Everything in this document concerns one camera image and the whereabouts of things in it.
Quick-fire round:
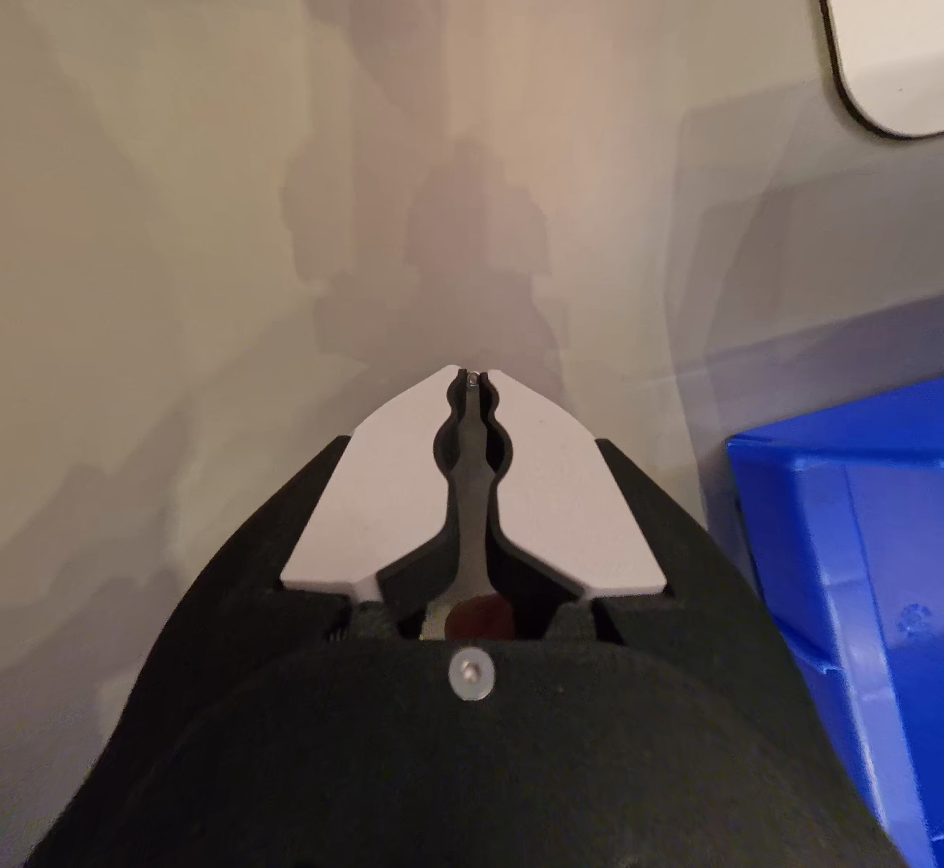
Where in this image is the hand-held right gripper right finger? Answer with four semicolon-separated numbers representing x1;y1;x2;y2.
483;365;670;637

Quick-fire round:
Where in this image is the blue plastic bin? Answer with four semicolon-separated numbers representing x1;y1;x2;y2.
726;376;944;868

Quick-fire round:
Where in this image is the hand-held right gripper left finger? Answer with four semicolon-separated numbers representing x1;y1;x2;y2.
280;365;467;637

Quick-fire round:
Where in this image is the white stand base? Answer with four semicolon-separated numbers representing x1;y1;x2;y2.
805;0;944;141

